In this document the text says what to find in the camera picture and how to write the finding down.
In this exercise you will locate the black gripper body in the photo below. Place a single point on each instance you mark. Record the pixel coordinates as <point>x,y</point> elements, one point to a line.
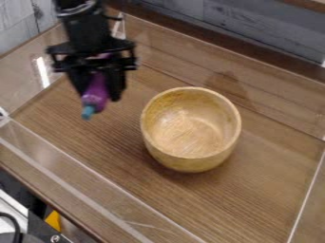
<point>91,47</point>

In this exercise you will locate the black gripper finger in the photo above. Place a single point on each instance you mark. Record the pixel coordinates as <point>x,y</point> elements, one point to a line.
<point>115,82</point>
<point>79,78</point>

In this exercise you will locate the purple toy eggplant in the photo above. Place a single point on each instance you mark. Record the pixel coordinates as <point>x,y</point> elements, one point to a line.
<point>95,97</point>

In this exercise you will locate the brown wooden bowl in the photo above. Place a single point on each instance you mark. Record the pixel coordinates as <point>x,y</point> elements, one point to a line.
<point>190,126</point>

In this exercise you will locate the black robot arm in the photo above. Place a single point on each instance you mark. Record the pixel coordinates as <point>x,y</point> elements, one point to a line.
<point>87,4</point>

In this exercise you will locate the clear acrylic corner bracket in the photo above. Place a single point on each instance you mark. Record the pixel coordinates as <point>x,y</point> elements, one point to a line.
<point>117,26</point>

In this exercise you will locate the clear acrylic tray wall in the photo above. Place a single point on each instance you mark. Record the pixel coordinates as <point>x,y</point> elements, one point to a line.
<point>112,215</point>

